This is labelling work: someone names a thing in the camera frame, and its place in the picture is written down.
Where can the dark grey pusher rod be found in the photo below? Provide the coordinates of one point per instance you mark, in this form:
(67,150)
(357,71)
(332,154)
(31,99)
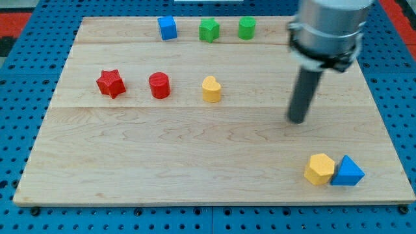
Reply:
(303,93)

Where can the yellow heart block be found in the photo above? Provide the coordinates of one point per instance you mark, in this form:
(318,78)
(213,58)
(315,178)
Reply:
(211,89)

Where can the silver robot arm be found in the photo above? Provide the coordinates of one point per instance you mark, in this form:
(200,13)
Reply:
(324,34)

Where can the yellow hexagon block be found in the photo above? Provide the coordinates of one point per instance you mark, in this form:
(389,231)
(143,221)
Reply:
(319,169)

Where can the green cylinder block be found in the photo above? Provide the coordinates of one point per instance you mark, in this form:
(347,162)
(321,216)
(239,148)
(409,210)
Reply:
(246,29)

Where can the blue triangle block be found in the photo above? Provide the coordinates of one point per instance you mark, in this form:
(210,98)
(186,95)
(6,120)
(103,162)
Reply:
(348,173)

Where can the green star block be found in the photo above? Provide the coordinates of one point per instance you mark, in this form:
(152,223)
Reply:
(209,30)

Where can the blue cube block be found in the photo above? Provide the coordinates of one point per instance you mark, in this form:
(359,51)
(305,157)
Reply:
(167,27)

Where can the red cylinder block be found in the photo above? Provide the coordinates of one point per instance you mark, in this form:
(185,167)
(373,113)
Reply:
(159,85)

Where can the wooden board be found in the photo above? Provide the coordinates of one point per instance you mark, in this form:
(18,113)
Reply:
(137,150)

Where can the red star block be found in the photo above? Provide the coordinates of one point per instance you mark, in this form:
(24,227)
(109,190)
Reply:
(110,83)

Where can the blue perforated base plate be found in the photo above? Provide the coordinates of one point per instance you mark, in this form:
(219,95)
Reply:
(32,69)

